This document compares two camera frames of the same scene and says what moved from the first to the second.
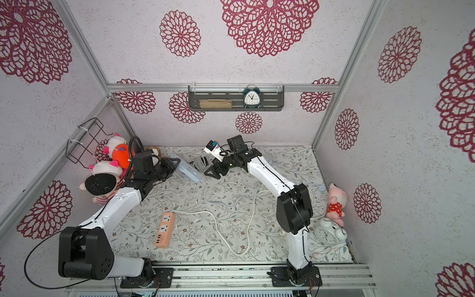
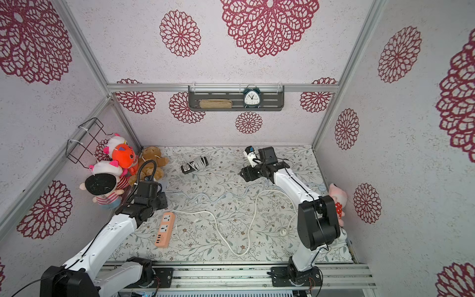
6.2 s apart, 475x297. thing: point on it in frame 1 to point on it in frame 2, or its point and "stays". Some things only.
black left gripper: (166, 161) to (162, 197)
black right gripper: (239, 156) to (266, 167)
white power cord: (220, 230) stays
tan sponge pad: (215, 104) stays
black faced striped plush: (105, 179) stays
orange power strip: (165, 230) stays
